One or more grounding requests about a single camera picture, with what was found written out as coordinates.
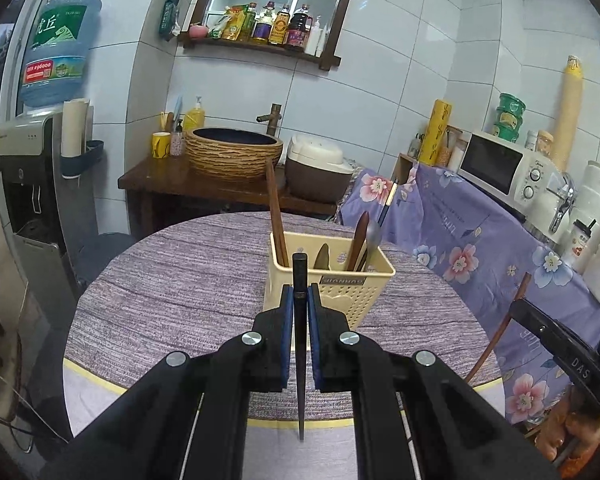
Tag small wooden box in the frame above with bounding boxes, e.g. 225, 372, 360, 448
399, 152, 421, 186

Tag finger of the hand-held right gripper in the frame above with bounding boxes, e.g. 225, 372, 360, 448
509, 299, 600, 413

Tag beige paper cup sleeve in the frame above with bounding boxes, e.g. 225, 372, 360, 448
61, 98, 91, 158

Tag cream plastic utensil holder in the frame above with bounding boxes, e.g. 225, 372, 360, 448
263, 231, 397, 331

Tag blue water jug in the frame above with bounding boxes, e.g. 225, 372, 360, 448
19, 0, 103, 109

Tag yellow soap bottle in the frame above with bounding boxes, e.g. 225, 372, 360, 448
182, 96, 207, 134

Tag bronze faucet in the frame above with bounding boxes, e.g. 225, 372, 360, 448
256, 103, 284, 137

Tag dark sauce bottle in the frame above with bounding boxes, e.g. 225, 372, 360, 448
252, 2, 276, 44

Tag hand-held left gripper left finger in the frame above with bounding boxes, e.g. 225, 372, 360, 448
40, 284, 297, 480

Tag dark wooden counter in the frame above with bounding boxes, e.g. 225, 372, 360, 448
117, 155, 339, 241

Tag brown wooden spoon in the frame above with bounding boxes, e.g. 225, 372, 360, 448
344, 211, 371, 272

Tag yellow seasoning pouch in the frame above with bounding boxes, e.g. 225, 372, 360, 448
209, 5, 247, 41

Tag yellow wrap roll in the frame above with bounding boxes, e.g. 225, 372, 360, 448
419, 100, 454, 166

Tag chrome tap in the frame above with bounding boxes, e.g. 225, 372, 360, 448
550, 172, 579, 234

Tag lidded drink cup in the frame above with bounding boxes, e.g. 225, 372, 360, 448
562, 219, 596, 271

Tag white microwave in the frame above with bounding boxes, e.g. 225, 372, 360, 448
457, 130, 564, 217

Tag blue-grey cup holder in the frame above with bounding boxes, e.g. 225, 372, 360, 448
60, 139, 105, 181

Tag woven-look basin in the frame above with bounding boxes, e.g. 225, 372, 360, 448
185, 126, 285, 184

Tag brown rice cooker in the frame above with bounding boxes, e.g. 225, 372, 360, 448
285, 134, 357, 205

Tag green oil bottle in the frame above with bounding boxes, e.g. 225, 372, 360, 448
237, 2, 258, 42

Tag dark wooden chopstick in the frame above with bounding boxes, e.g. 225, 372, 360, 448
292, 252, 309, 442

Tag small floral bottle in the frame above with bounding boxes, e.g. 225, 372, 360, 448
170, 119, 186, 157

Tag orange plastic bag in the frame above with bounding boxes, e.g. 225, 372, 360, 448
532, 385, 600, 468

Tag grey water dispenser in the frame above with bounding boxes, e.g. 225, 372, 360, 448
0, 107, 103, 311

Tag yellow mug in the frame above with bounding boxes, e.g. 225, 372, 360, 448
151, 131, 172, 160

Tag green hanging packet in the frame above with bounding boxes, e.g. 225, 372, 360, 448
159, 0, 182, 42

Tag tall stack of paper cups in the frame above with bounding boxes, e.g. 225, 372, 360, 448
550, 55, 585, 174

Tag large soy sauce bottle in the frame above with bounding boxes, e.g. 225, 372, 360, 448
285, 4, 314, 51

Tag black cables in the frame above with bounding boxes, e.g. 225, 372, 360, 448
0, 345, 72, 456

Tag dark wooden mirror shelf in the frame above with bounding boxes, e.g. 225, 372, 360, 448
177, 0, 362, 72

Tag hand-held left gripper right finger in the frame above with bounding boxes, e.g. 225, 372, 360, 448
306, 284, 562, 480

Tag glass jar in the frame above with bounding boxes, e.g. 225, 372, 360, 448
447, 127, 470, 169

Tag purple floral cloth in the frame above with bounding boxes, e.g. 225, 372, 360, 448
332, 162, 600, 431

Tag amber sauce bottle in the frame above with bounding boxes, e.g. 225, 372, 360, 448
269, 4, 292, 46

